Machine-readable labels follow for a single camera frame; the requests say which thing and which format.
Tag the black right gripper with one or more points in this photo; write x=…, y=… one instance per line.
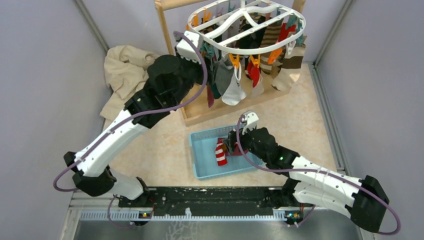
x=232, y=138

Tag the brown tan striped sock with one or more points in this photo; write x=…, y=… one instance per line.
x=270, y=37

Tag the maroon purple yellow sock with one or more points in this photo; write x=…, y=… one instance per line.
x=235, y=151

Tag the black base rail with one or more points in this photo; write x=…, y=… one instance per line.
x=194, y=204

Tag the cream brown patch sock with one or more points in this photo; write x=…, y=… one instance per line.
x=286, y=69

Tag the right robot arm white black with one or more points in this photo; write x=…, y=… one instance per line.
x=361, y=200

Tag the red and cream sock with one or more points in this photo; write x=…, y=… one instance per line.
x=254, y=73

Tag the beige crumpled cloth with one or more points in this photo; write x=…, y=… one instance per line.
x=125, y=71

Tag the grey ankle sock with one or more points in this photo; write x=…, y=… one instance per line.
x=224, y=71

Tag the light blue plastic basket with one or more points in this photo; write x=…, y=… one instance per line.
x=205, y=166

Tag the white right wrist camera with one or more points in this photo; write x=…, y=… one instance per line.
x=250, y=120

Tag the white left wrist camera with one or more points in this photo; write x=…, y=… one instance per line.
x=188, y=42

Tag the red white striped sock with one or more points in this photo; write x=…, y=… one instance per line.
x=221, y=153

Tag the orange hanger clip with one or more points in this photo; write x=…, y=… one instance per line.
x=235, y=60

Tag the white black striped sock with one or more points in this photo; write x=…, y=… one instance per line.
x=234, y=94

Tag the maroon pink sock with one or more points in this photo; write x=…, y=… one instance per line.
x=210, y=96

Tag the dark teal sock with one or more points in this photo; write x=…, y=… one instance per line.
x=214, y=88

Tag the red sock at right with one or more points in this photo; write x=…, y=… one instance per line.
x=286, y=30

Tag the white plastic sock hanger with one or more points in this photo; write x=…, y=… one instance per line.
x=258, y=14

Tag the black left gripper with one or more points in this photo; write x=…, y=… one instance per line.
x=199, y=66

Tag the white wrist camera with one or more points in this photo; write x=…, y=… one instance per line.
x=250, y=120
x=188, y=42

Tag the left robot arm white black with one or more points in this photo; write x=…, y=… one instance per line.
x=170, y=80

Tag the wooden hanger stand frame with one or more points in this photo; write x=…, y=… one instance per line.
x=197, y=111

